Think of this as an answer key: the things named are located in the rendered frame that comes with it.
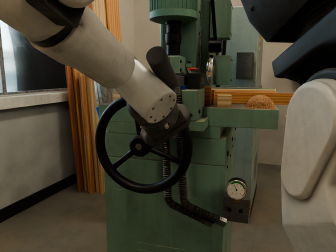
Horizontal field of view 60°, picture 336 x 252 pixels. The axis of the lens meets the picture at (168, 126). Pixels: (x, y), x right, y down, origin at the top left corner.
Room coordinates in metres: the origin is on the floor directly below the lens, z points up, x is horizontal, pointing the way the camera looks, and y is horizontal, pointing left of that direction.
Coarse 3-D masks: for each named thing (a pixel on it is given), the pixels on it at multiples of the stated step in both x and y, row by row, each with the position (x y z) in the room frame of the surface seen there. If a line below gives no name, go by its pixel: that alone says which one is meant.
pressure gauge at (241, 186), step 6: (234, 180) 0.83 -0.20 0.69; (240, 180) 0.83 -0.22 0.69; (228, 186) 0.84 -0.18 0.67; (234, 186) 0.83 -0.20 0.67; (240, 186) 0.83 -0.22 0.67; (246, 186) 0.83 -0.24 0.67; (228, 192) 0.84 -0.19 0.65; (234, 192) 0.83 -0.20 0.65; (240, 192) 0.83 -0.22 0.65; (246, 192) 0.82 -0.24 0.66; (234, 198) 0.83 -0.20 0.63; (240, 198) 0.83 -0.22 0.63
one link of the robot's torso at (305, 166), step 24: (312, 96) 0.31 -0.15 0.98; (288, 120) 0.35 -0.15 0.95; (312, 120) 0.31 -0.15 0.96; (288, 144) 0.34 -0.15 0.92; (312, 144) 0.30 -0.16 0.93; (288, 168) 0.34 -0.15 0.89; (312, 168) 0.30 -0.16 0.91; (288, 192) 0.34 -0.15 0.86; (312, 192) 0.31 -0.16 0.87; (288, 216) 0.35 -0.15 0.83; (312, 216) 0.31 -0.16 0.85; (312, 240) 0.32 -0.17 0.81
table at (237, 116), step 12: (204, 108) 0.92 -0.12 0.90; (216, 108) 0.91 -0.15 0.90; (228, 108) 0.90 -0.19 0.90; (240, 108) 0.89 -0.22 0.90; (252, 108) 0.89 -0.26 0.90; (276, 108) 0.89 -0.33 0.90; (120, 120) 1.00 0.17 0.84; (132, 120) 0.99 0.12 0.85; (204, 120) 0.85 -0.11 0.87; (216, 120) 0.91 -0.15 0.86; (228, 120) 0.90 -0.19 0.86; (240, 120) 0.89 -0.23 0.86; (252, 120) 0.88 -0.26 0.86; (264, 120) 0.87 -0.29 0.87; (276, 120) 0.86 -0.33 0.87
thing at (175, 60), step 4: (168, 56) 1.08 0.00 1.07; (172, 56) 1.07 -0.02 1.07; (176, 56) 1.07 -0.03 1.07; (180, 56) 1.09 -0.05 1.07; (172, 60) 1.07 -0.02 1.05; (176, 60) 1.07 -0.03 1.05; (180, 60) 1.08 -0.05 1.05; (184, 60) 1.15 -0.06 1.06; (172, 64) 1.07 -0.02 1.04; (176, 64) 1.07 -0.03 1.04; (180, 64) 1.09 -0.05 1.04; (184, 64) 1.15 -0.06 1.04; (176, 68) 1.07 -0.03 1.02; (180, 68) 1.08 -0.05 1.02; (184, 68) 1.15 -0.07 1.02; (176, 72) 1.07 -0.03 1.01; (180, 72) 1.09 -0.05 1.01; (184, 72) 1.15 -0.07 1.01
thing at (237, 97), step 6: (216, 96) 1.07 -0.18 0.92; (234, 96) 1.05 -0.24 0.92; (240, 96) 1.04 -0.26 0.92; (246, 96) 1.04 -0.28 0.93; (252, 96) 1.03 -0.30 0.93; (270, 96) 1.02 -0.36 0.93; (276, 96) 1.01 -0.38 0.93; (282, 96) 1.00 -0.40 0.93; (288, 96) 1.00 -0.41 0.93; (216, 102) 1.07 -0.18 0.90; (234, 102) 1.05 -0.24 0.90; (240, 102) 1.04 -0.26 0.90; (246, 102) 1.04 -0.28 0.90; (276, 102) 1.01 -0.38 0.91; (282, 102) 1.00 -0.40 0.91; (288, 102) 1.00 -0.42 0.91
